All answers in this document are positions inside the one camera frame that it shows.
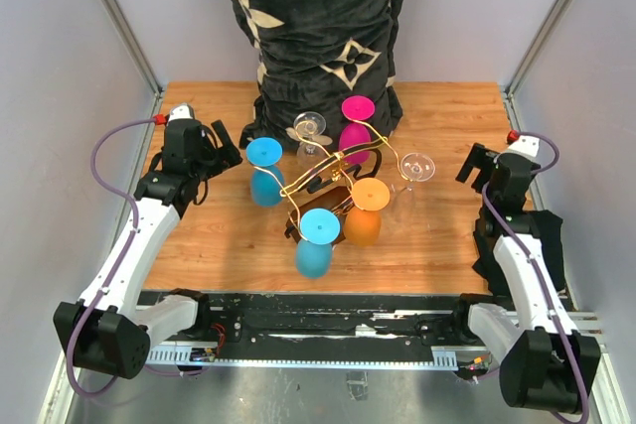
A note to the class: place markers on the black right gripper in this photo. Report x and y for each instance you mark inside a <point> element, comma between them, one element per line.
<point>480,158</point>

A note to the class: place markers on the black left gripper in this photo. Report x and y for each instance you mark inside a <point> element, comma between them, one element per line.
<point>225,158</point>

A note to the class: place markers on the clear wine glass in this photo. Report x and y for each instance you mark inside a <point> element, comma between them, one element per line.
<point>415,169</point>
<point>309,126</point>

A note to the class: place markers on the clear wine glass back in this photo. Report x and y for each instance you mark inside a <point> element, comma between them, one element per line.
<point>309,126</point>

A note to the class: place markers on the magenta wine glass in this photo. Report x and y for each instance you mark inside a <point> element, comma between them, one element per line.
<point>354,108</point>

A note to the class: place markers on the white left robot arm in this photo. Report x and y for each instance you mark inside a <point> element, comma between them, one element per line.
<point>102,330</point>

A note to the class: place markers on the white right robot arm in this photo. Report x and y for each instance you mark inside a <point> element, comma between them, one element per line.
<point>543,361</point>

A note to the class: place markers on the blue wine glass left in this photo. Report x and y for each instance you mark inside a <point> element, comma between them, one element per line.
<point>266,181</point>

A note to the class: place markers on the blue wine glass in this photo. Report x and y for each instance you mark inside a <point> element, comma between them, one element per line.
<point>266,181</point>
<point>319,229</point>

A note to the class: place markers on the blue wine glass front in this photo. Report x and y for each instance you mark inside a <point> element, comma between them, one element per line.
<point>319,229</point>

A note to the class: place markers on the orange wine glass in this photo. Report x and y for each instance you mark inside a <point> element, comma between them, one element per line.
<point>363,222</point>

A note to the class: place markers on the black cloth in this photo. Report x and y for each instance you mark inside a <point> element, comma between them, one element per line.
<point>548,226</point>

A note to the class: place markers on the black floral plush blanket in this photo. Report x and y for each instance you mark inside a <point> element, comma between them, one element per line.
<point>314,54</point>

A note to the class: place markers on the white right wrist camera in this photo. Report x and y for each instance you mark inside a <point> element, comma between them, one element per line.
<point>524,145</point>

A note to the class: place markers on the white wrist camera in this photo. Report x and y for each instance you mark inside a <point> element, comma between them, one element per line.
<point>524,145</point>
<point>181,111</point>

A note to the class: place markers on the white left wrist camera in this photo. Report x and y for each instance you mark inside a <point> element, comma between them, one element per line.
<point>181,111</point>

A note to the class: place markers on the gold wire wine glass rack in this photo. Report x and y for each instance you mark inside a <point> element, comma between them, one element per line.
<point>328,184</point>

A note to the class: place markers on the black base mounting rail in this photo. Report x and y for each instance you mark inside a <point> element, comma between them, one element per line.
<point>334,328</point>

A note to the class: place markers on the aluminium frame post left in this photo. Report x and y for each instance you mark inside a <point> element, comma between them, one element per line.
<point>122,26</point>

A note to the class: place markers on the aluminium frame post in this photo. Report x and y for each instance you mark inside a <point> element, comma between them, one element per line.
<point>122,26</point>
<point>537,44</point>

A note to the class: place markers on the aluminium frame post right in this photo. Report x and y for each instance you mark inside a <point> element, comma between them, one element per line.
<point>537,44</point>

